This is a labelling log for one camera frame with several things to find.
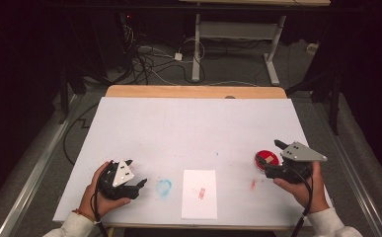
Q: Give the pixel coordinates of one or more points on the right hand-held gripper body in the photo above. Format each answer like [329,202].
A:
[300,153]

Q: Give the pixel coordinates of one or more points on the person's right hand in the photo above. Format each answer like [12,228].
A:
[315,194]

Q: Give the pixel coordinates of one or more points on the metal floor rail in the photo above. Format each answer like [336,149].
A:
[40,161]
[353,177]

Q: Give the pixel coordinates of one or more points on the round red ink pad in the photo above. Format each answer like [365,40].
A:
[270,153]

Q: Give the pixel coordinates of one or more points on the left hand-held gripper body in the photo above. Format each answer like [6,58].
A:
[122,174]

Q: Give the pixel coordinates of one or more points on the person's left hand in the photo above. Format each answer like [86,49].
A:
[93,204]

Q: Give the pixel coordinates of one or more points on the black stand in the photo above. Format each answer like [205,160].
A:
[63,98]
[334,105]

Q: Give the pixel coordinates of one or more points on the white power adapter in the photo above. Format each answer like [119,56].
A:
[178,56]

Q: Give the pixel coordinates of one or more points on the white desk frame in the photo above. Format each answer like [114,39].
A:
[238,29]

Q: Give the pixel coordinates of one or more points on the small white box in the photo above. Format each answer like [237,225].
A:
[313,48]

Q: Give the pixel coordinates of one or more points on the white paper sheet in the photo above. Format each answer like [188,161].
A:
[199,204]

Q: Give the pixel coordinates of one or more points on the white foam board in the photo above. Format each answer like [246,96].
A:
[191,131]

